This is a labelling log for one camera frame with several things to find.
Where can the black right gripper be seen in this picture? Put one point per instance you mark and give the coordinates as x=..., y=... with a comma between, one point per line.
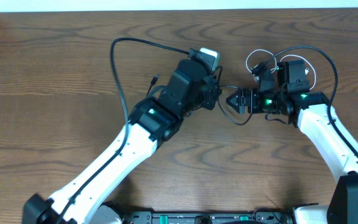
x=252, y=101

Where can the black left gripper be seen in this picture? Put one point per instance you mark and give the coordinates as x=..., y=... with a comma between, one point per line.
x=212, y=93

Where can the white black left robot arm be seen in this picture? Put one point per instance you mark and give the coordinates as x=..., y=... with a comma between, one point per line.
x=152, y=122

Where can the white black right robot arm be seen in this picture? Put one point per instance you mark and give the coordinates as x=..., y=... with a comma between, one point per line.
x=313, y=115

